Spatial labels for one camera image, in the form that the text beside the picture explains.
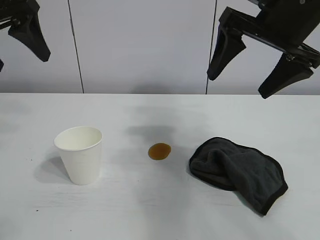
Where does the dark grey microfibre cloth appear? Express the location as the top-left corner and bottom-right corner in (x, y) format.
(188, 136), (289, 216)

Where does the white paper cup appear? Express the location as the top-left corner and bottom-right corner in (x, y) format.
(53, 126), (104, 186)

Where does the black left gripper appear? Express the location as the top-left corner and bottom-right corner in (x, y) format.
(0, 0), (52, 73)

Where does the brown liquid spill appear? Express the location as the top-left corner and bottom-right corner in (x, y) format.
(147, 142), (173, 161)

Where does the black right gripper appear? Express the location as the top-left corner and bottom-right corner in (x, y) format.
(206, 0), (320, 100)

